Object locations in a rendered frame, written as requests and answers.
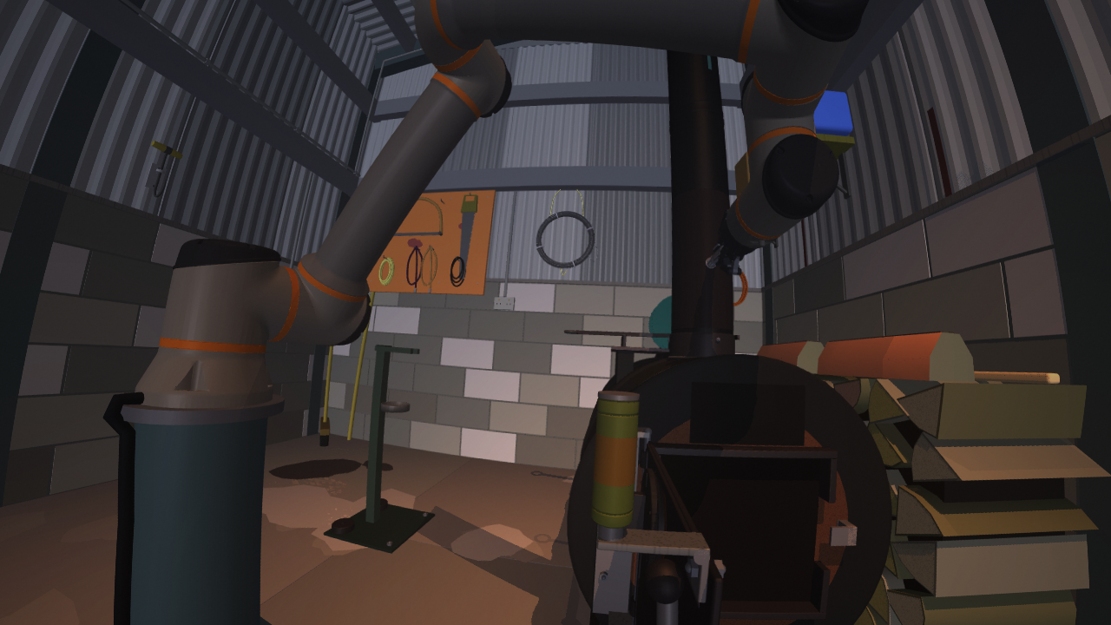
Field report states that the tan flat shelf plate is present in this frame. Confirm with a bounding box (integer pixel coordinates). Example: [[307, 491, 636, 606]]
[[596, 527, 713, 557]]

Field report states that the teal round drum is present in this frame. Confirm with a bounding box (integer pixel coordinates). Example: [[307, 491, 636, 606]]
[[648, 295, 674, 353]]

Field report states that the dark flue damper handle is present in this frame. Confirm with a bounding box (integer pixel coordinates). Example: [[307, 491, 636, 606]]
[[563, 327, 740, 342]]

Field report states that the short orange bark log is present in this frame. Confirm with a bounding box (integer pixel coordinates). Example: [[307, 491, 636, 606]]
[[758, 340, 825, 376]]

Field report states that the yellow wall hook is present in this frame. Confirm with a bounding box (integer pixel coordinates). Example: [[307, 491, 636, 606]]
[[151, 140, 184, 198]]

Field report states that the black hanging hose coil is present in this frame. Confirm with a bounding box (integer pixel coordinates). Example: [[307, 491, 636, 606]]
[[535, 210, 597, 270]]

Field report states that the black cable conduit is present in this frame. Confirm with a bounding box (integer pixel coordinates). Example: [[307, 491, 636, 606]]
[[103, 391, 146, 625]]

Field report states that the black barrel stove body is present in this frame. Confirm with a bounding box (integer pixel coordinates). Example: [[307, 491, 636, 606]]
[[568, 352, 896, 625]]

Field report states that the dark green poker stand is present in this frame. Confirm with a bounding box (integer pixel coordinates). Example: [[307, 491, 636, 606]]
[[324, 345, 436, 555]]

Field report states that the black flue pipe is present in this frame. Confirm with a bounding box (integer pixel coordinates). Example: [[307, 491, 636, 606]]
[[666, 49, 735, 358]]

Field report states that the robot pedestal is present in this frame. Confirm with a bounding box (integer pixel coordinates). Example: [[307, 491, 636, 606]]
[[120, 392, 286, 625]]

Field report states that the dark long-handled brush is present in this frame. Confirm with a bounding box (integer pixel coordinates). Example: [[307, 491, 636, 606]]
[[318, 345, 336, 449]]

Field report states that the long orange bark log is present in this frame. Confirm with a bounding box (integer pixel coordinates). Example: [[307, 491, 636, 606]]
[[814, 332, 978, 385]]

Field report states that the green orange banded cylinder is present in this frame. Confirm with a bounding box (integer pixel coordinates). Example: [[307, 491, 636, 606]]
[[592, 390, 641, 544]]

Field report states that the yellow long stick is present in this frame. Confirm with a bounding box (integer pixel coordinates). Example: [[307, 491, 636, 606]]
[[346, 293, 375, 442]]

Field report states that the orange tool board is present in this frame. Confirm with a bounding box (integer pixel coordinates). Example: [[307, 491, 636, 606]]
[[366, 190, 496, 297]]

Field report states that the olive split log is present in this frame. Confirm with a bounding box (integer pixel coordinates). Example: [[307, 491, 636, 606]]
[[897, 382, 1088, 443], [910, 432, 1111, 484], [893, 535, 1091, 599], [893, 483, 1100, 538]]

